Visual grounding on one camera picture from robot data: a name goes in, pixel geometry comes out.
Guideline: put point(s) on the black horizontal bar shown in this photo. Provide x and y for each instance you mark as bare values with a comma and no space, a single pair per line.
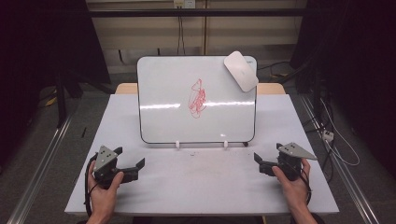
140,12

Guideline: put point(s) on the white whiteboard eraser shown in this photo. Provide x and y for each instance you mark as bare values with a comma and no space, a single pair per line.
241,71

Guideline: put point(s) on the small black stick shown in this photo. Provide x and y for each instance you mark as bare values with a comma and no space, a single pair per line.
83,132

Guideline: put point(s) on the white whiteboard support clip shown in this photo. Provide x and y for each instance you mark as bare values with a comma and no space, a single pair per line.
177,144
226,144

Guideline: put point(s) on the aluminium floor rail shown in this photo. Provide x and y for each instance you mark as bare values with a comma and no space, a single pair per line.
37,174
348,183

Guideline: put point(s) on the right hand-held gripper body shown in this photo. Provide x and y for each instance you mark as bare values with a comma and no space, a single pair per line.
292,152

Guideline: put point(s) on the white whiteboard with black rim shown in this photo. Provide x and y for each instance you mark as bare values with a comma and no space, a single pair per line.
168,90

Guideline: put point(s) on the black curtain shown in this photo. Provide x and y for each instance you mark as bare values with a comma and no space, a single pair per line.
43,40

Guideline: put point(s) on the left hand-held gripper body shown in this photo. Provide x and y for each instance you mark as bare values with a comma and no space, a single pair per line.
104,158

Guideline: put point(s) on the person's left hand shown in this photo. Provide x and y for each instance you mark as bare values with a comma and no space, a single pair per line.
104,199

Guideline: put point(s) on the white power strip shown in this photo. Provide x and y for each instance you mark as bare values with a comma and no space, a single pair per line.
328,135

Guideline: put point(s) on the person's right hand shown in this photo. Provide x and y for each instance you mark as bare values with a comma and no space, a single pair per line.
294,189

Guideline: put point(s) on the white wall outlet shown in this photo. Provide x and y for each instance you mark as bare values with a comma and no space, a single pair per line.
184,3

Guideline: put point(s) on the black metal stand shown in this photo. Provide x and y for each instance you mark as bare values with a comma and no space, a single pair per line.
61,99

